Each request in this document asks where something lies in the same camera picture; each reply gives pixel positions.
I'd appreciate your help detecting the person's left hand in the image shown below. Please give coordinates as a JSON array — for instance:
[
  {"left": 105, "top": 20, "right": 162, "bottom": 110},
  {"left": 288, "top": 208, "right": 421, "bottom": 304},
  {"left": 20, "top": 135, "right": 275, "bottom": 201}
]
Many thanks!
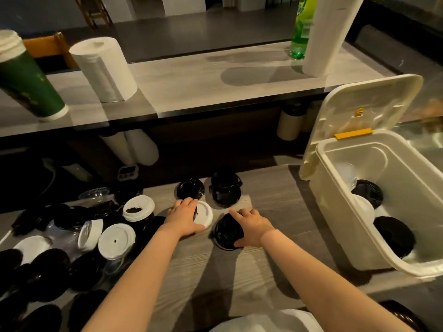
[{"left": 162, "top": 198, "right": 205, "bottom": 238}]

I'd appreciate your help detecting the person's right hand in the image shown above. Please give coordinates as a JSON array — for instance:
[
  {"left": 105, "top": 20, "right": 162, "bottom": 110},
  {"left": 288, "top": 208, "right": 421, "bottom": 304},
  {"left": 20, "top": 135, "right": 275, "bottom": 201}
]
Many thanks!
[{"left": 228, "top": 208, "right": 276, "bottom": 249}]

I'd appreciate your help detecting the white cup lid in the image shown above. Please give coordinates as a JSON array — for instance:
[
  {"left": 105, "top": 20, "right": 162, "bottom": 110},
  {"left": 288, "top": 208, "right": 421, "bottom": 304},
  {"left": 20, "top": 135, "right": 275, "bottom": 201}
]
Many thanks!
[{"left": 193, "top": 200, "right": 214, "bottom": 229}]

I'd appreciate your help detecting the black cup lid with plug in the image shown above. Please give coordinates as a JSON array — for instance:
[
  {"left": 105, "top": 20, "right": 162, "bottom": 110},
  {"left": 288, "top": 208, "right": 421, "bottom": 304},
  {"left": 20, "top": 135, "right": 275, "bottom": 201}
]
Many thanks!
[
  {"left": 373, "top": 216, "right": 417, "bottom": 259},
  {"left": 211, "top": 213, "right": 245, "bottom": 252}
]

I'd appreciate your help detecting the pile of cup lids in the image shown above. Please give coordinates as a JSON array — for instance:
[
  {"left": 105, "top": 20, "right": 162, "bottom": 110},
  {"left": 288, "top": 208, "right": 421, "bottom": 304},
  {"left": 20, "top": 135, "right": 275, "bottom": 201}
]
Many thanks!
[{"left": 0, "top": 167, "right": 243, "bottom": 332}]

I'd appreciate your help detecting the white plastic storage bin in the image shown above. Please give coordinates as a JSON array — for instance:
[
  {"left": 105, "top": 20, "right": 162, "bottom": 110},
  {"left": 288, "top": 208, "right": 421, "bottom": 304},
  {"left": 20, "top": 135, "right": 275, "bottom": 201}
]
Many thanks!
[{"left": 299, "top": 74, "right": 443, "bottom": 279}]

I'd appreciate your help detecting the stack of white lids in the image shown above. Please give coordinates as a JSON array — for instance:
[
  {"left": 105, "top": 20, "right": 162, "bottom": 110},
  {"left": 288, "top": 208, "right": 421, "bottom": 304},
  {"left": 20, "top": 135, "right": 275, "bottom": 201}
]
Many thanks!
[{"left": 353, "top": 194, "right": 376, "bottom": 224}]

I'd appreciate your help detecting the tall stack of black lids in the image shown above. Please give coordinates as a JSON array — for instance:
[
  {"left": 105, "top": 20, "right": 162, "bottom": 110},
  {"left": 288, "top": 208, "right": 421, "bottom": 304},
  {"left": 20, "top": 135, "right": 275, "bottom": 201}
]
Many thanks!
[{"left": 351, "top": 179, "right": 384, "bottom": 210}]

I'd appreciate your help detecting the person's right forearm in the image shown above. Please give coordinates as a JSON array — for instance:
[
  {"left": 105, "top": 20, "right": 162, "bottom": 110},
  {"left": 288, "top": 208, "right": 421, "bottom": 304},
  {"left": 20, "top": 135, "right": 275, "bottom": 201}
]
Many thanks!
[{"left": 261, "top": 230, "right": 413, "bottom": 332}]

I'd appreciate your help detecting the person's left forearm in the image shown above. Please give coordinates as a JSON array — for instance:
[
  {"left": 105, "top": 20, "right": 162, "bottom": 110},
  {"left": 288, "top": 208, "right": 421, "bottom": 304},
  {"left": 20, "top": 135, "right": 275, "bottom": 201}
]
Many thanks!
[{"left": 81, "top": 228, "right": 184, "bottom": 332}]

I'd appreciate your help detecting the person's white shirt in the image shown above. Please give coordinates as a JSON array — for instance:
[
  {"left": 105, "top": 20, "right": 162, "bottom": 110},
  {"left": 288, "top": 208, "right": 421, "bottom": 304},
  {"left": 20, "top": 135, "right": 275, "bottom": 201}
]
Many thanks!
[{"left": 209, "top": 309, "right": 324, "bottom": 332}]

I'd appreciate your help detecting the green paper cup stack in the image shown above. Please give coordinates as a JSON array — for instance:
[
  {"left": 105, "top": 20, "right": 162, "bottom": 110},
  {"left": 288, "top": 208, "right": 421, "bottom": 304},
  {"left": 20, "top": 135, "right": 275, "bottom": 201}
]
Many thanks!
[{"left": 0, "top": 30, "right": 69, "bottom": 122}]

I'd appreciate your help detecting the tall white paper cup stack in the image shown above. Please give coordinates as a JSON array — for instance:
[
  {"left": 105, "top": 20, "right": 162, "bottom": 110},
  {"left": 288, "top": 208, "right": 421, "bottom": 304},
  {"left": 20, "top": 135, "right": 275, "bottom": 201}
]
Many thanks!
[{"left": 302, "top": 0, "right": 366, "bottom": 77}]

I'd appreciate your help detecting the grey wooden table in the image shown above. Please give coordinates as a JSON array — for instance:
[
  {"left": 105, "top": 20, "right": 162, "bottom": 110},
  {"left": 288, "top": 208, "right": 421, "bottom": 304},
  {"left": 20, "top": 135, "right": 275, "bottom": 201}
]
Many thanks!
[{"left": 0, "top": 164, "right": 443, "bottom": 332}]

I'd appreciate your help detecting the small digital timer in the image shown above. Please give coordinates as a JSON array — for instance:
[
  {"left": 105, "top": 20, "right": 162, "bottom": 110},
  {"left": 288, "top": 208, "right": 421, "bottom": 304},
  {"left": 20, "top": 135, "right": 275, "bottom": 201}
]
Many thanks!
[{"left": 117, "top": 165, "right": 140, "bottom": 182}]

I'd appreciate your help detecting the grey bar counter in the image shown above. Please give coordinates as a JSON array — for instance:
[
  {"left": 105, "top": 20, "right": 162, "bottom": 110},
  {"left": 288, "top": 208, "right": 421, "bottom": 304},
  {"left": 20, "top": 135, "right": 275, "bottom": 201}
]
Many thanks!
[{"left": 0, "top": 41, "right": 395, "bottom": 137}]

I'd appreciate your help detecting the white paper towel roll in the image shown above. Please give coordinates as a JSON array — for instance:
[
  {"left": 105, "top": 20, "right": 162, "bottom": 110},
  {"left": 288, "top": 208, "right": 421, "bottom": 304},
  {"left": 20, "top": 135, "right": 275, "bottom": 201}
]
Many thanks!
[{"left": 69, "top": 36, "right": 138, "bottom": 103}]

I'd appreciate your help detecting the black round base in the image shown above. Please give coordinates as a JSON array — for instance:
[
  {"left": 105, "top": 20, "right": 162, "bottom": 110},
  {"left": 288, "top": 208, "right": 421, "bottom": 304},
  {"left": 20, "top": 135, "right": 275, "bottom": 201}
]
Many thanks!
[{"left": 379, "top": 300, "right": 430, "bottom": 332}]

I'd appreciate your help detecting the green plastic bottle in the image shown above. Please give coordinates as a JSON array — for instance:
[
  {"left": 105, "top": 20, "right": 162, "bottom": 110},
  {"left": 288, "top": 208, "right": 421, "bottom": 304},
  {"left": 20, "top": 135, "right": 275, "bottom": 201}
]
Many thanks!
[{"left": 289, "top": 0, "right": 319, "bottom": 60}]

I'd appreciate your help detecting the wooden chair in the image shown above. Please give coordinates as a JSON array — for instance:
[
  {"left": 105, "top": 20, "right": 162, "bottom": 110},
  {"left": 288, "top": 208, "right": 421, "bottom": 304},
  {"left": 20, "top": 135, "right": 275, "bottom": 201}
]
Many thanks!
[{"left": 22, "top": 32, "right": 78, "bottom": 70}]

